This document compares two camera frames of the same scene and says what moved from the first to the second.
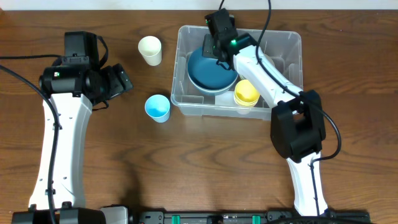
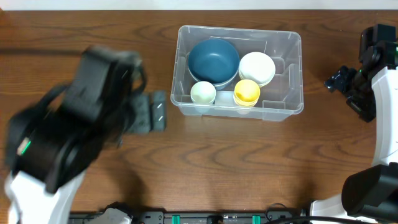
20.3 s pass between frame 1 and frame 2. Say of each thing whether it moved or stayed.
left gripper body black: moved
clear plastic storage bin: stayed
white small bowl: moved
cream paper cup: moved
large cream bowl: moved
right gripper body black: moved
